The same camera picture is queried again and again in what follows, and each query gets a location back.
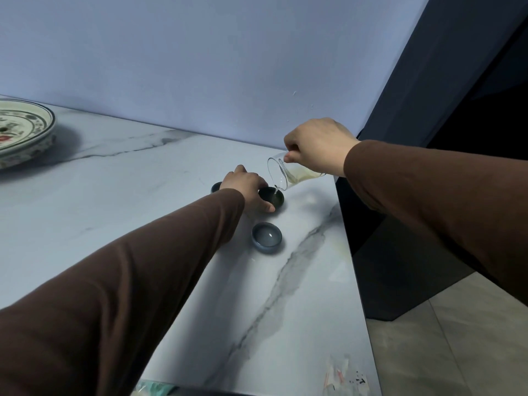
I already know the clear glass tea pitcher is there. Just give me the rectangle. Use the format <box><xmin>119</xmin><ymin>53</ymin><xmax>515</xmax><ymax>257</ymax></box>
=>
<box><xmin>267</xmin><ymin>150</ymin><xmax>327</xmax><ymax>193</ymax></box>

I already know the green patterned object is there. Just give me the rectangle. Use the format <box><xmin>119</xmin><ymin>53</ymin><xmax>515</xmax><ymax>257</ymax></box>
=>
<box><xmin>131</xmin><ymin>378</ymin><xmax>250</xmax><ymax>396</ymax></box>

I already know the person's left forearm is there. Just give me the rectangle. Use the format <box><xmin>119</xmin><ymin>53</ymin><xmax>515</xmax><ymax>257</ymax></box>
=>
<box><xmin>0</xmin><ymin>187</ymin><xmax>246</xmax><ymax>396</ymax></box>

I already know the person's right hand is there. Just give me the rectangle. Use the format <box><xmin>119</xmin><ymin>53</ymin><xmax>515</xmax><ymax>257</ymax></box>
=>
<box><xmin>283</xmin><ymin>118</ymin><xmax>362</xmax><ymax>178</ymax></box>

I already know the person's right forearm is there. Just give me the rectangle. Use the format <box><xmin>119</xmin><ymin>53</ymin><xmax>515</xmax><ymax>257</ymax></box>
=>
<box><xmin>343</xmin><ymin>139</ymin><xmax>528</xmax><ymax>307</ymax></box>

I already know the person's left hand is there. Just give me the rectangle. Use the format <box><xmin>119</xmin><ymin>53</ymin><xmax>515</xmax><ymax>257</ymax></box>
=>
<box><xmin>220</xmin><ymin>165</ymin><xmax>276</xmax><ymax>215</ymax></box>

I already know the painted ceramic plate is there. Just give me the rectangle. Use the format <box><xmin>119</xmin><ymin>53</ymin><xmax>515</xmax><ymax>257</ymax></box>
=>
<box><xmin>0</xmin><ymin>99</ymin><xmax>57</xmax><ymax>171</ymax></box>

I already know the dark blue cabinet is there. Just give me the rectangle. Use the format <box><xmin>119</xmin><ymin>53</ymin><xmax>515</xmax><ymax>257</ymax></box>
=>
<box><xmin>335</xmin><ymin>0</ymin><xmax>528</xmax><ymax>323</ymax></box>

